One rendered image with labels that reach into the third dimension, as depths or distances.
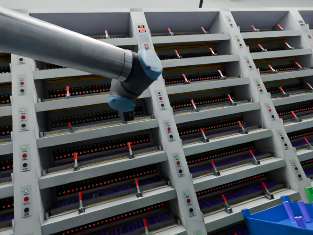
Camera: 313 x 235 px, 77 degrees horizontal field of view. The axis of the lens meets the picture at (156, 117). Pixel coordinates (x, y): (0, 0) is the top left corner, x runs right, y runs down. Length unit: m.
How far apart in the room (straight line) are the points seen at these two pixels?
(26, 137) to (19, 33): 0.69
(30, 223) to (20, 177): 0.19
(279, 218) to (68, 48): 0.88
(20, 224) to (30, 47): 0.76
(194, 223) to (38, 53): 0.93
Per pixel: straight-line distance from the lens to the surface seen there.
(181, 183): 1.06
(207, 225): 1.11
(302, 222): 0.70
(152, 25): 1.64
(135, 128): 1.06
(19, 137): 1.12
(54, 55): 0.50
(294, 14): 2.26
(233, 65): 1.62
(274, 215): 0.92
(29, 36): 0.49
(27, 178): 1.07
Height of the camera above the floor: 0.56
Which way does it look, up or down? 18 degrees up
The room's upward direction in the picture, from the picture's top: 14 degrees counter-clockwise
